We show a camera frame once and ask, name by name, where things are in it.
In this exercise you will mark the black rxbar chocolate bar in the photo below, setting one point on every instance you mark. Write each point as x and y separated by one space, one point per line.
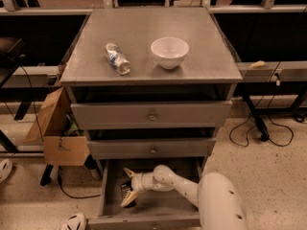
125 188

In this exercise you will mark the small foam piece on rail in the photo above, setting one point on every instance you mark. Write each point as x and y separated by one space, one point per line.
257 64

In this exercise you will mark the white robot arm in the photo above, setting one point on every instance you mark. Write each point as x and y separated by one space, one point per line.
216 198

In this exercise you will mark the grey top drawer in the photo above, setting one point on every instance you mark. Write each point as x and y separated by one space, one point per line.
92 116

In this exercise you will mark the grey bottom drawer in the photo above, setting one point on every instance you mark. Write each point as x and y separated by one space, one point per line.
153 210

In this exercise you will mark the grey drawer cabinet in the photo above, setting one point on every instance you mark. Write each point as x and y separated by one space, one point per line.
208 73

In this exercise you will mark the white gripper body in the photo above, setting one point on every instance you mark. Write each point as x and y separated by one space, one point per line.
138 182

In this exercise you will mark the grey middle drawer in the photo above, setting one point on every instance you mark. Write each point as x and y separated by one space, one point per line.
151 148

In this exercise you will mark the clear plastic water bottle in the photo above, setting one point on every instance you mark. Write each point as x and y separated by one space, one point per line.
117 59

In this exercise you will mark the white ceramic bowl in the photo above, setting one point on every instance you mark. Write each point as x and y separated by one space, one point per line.
169 52

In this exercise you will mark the brown cardboard box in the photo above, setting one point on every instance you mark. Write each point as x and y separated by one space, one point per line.
51 129

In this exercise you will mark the grey drawer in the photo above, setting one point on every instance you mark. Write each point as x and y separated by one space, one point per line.
153 210
92 116
151 148

